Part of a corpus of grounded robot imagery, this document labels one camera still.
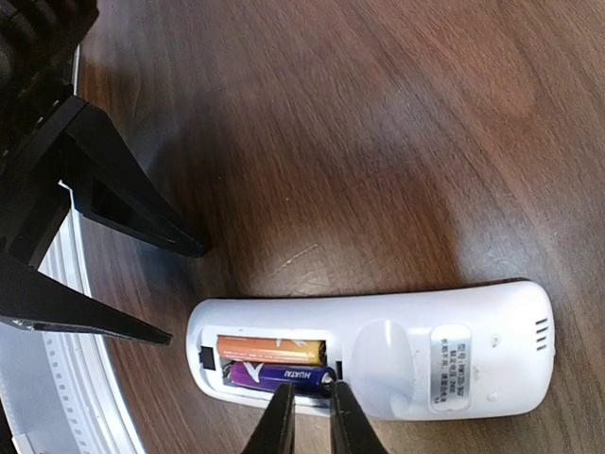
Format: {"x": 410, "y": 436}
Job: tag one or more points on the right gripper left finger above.
{"x": 275, "y": 432}

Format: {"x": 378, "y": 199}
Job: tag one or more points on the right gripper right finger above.
{"x": 350, "y": 429}

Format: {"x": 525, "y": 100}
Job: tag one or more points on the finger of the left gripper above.
{"x": 109, "y": 186}
{"x": 32, "y": 301}

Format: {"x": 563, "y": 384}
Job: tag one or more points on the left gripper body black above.
{"x": 38, "y": 43}

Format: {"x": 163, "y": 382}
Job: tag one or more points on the small purple object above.
{"x": 268, "y": 377}

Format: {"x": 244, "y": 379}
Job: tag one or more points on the orange AA battery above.
{"x": 266, "y": 350}

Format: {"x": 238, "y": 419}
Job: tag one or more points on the white remote control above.
{"x": 452, "y": 354}

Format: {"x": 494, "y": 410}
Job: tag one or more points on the curved aluminium front rail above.
{"x": 59, "y": 391}

